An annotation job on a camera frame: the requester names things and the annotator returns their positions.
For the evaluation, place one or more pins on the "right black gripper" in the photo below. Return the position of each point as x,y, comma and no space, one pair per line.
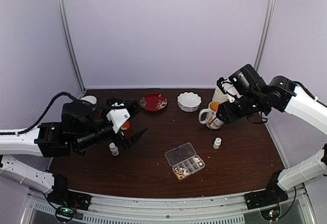
229,115

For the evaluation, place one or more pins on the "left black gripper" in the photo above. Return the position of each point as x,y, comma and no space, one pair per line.
127,142

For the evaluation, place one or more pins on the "orange pill bottle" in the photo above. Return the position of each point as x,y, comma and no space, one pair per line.
126,126

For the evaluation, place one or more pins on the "small white bottle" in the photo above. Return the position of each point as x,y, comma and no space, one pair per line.
114,149
217,143

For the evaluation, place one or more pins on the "clear plastic pill organizer box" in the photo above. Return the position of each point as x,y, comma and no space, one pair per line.
184,160

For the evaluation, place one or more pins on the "grey cap supplement bottle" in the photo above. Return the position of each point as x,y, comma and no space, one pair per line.
213,122

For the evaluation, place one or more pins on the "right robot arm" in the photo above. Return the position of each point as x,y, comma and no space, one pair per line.
248,94

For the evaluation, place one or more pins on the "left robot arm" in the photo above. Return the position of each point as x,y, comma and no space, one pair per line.
84,124

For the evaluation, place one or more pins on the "floral mug yellow inside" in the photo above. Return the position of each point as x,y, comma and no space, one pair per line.
205,113

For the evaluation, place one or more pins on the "cream ribbed mug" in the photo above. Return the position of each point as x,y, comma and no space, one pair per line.
218,96

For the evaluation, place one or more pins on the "red floral plate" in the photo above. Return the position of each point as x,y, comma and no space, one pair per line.
153,102

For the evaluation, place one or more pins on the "white scalloped bowl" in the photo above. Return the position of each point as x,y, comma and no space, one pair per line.
188,101

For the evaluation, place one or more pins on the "small white rice bowl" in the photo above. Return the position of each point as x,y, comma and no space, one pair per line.
90,99

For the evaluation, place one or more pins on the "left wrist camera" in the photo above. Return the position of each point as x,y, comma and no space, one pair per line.
118,112

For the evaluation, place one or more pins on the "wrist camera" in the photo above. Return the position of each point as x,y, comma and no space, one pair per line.
118,112
228,88

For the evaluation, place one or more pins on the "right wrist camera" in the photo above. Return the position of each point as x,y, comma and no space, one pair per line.
228,88

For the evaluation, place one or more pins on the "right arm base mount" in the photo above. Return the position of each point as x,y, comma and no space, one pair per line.
263,198

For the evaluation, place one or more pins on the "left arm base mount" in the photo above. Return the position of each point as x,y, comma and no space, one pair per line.
72,199

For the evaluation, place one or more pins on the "right aluminium frame post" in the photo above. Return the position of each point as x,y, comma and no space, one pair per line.
270,8

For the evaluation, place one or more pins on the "aluminium frame post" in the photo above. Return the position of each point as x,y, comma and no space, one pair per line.
270,8
69,45

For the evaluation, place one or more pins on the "left aluminium frame post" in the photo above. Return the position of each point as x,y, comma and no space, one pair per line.
69,45

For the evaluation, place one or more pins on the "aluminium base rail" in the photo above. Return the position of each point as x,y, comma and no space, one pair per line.
231,208

